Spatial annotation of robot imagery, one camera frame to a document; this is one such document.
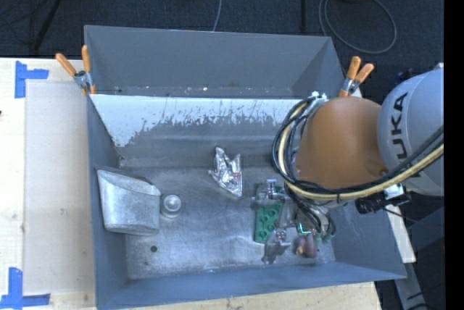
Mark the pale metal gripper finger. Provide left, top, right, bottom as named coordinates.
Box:
left=261, top=227, right=292, bottom=264
left=249, top=179, right=288, bottom=210

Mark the brown toy animal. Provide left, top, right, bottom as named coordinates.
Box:
left=292, top=232, right=320, bottom=259

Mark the clear glass stopper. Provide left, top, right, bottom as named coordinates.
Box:
left=159, top=193, right=184, bottom=219

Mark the black cylinder on white bracket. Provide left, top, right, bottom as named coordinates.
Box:
left=354, top=183, right=413, bottom=217

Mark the grey metal bin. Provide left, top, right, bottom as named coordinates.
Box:
left=83, top=25, right=409, bottom=310

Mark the crumpled clear plastic wrapper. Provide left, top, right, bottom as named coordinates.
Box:
left=207, top=146, right=244, bottom=198

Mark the dark green flat block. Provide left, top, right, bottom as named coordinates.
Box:
left=253, top=183, right=287, bottom=244

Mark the grey metal scoop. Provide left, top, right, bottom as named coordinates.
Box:
left=96, top=167, right=162, bottom=236

